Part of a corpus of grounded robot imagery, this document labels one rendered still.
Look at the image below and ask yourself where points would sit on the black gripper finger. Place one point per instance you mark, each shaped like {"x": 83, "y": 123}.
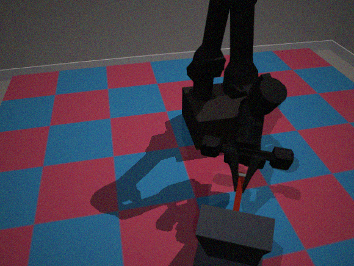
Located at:
{"x": 255, "y": 163}
{"x": 233, "y": 160}

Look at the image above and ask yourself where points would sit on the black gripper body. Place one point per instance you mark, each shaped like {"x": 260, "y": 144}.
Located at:
{"x": 247, "y": 141}

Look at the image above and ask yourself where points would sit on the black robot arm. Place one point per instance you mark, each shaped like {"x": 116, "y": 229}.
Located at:
{"x": 241, "y": 79}

